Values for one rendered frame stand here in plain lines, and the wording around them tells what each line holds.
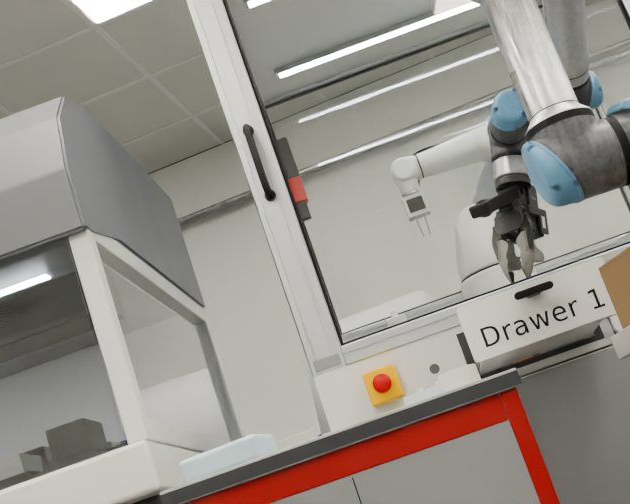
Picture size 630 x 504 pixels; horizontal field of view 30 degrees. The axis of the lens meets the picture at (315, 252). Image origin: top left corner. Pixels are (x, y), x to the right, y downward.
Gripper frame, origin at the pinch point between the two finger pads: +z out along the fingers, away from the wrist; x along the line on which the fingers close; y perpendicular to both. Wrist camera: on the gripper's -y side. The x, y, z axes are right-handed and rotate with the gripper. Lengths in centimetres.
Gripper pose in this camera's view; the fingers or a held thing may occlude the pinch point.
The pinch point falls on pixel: (517, 273)
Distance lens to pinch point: 229.3
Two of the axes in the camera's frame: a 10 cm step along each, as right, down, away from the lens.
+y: 7.5, 2.0, 6.3
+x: -6.6, 3.0, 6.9
